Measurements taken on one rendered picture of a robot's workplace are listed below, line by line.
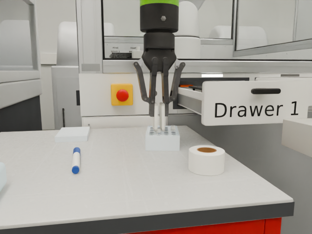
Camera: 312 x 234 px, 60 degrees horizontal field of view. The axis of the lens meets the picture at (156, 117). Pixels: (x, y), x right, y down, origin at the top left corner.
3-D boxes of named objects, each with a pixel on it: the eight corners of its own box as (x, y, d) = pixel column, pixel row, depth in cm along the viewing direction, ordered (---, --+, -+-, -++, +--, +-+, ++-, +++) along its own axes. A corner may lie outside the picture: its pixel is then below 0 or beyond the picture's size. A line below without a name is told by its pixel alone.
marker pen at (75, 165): (80, 174, 51) (79, 165, 51) (71, 174, 51) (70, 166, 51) (80, 152, 64) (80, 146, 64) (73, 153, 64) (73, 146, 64)
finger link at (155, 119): (158, 103, 66) (154, 103, 66) (157, 131, 67) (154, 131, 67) (155, 102, 69) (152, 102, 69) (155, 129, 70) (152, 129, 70)
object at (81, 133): (87, 141, 75) (87, 135, 75) (55, 142, 74) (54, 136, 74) (90, 131, 88) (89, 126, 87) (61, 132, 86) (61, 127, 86)
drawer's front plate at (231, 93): (307, 122, 72) (310, 80, 70) (203, 126, 67) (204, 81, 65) (302, 120, 74) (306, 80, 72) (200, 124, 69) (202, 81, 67)
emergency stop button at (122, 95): (128, 101, 87) (128, 89, 87) (116, 101, 87) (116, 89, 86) (128, 100, 90) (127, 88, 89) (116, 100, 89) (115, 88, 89)
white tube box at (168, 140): (179, 151, 66) (179, 135, 66) (145, 150, 66) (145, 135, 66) (176, 138, 78) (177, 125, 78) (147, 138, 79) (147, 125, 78)
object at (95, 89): (339, 109, 110) (343, 73, 108) (80, 116, 92) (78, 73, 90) (233, 91, 202) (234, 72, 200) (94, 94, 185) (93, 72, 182)
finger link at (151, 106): (154, 96, 66) (142, 96, 66) (154, 116, 67) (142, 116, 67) (153, 95, 68) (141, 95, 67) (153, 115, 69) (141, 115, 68)
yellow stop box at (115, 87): (133, 105, 90) (133, 83, 89) (111, 106, 89) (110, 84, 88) (132, 103, 95) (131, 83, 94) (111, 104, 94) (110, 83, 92)
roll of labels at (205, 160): (222, 178, 49) (223, 157, 49) (184, 173, 52) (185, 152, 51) (225, 165, 56) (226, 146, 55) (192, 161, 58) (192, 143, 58)
